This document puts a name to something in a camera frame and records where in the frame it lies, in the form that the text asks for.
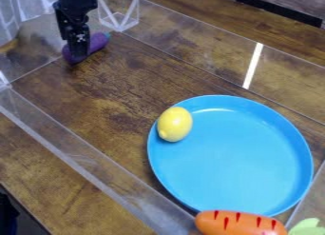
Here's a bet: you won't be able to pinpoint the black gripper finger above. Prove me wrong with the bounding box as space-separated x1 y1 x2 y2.
68 25 90 58
56 10 69 40

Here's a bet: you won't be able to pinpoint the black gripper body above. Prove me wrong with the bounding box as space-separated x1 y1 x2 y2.
53 0 97 25

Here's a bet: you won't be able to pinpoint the purple toy eggplant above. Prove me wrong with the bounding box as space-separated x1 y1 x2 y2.
61 32 110 65

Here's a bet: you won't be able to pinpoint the white patterned curtain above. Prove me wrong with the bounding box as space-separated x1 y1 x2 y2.
0 0 57 47

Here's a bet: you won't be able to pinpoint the yellow toy lemon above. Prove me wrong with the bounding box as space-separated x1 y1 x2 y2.
156 107 193 142

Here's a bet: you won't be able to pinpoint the black bar in background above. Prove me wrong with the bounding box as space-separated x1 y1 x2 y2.
234 0 322 28

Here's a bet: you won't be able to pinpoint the blue round plate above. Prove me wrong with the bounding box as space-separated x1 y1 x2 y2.
148 95 313 216

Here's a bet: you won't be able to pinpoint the orange toy carrot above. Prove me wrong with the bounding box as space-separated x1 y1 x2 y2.
194 210 287 235

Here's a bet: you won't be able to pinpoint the green carrot leaves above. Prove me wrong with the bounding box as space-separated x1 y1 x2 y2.
287 218 325 235

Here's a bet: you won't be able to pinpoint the clear acrylic enclosure wall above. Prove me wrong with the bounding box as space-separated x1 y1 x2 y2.
0 0 325 235

